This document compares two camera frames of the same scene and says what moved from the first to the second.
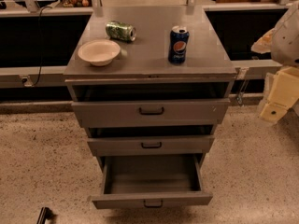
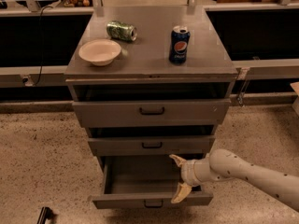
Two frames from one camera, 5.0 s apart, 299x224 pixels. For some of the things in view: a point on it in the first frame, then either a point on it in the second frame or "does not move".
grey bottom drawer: (151, 181) does not move
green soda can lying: (119, 31) does not move
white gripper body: (287, 42) -> (188, 172)
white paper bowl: (99, 52) does not move
